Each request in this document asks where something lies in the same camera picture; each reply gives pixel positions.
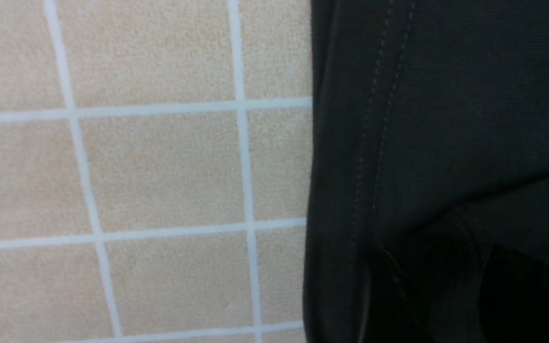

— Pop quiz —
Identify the dark gray long-sleeve shirt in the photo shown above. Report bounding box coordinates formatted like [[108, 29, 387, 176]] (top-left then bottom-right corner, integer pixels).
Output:
[[303, 0, 549, 343]]

